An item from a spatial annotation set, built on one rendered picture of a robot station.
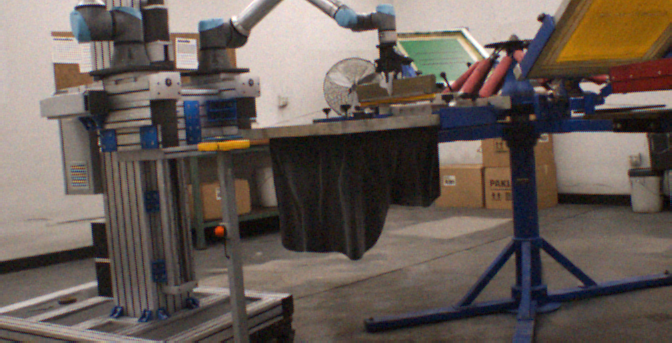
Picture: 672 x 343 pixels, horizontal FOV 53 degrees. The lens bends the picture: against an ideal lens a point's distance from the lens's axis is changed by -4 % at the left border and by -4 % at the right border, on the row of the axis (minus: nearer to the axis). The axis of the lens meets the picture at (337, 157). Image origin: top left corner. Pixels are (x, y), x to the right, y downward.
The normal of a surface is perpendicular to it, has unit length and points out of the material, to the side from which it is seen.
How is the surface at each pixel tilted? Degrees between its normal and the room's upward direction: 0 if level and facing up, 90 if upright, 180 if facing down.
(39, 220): 90
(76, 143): 90
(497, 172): 89
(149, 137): 90
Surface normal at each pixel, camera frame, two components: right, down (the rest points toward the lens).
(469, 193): -0.70, 0.10
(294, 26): 0.66, -0.01
